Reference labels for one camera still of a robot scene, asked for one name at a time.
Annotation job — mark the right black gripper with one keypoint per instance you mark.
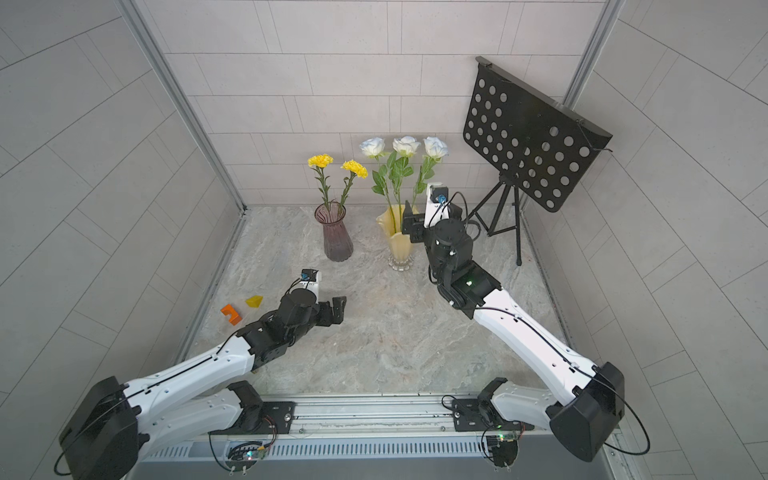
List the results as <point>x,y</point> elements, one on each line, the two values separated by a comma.
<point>412,221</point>

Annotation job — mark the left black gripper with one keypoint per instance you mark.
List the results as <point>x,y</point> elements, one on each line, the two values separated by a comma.
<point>328,318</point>

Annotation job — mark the yellow carnation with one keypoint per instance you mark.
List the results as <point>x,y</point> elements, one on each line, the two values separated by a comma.
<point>354,170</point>
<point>318,163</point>

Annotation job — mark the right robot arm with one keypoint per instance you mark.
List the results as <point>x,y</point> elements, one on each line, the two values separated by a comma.
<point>540,354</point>

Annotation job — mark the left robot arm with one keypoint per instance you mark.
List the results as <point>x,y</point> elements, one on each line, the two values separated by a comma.
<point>118,424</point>

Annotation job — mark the yellow glass vase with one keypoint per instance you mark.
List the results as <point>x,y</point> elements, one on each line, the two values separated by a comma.
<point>400,246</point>

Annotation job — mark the purple glass vase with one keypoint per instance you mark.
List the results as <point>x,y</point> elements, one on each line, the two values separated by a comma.
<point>338,246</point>

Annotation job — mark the yellow block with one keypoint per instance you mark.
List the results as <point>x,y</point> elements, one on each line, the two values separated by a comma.
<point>254,301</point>

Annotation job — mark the orange block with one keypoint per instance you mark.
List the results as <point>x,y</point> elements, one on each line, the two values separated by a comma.
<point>231,314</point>

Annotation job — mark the black music stand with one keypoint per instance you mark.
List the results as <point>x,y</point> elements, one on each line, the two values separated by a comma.
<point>538,146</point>

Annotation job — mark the left circuit board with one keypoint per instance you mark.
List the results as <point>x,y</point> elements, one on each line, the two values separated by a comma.
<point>242,457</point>

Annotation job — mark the circuit board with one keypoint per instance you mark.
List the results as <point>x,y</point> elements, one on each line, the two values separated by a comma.
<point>242,457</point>
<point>502,451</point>

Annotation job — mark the right circuit board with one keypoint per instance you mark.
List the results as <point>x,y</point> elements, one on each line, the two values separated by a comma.
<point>502,451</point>

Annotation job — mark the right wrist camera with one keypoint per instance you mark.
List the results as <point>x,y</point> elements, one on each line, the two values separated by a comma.
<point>437,201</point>

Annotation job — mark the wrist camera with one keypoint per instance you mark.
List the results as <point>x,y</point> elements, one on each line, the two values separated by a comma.
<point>310,279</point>
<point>437,201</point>

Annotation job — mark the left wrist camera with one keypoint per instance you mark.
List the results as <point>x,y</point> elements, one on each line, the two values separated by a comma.
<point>310,279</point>

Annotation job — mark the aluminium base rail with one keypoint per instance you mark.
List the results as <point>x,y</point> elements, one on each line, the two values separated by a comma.
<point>372,414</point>

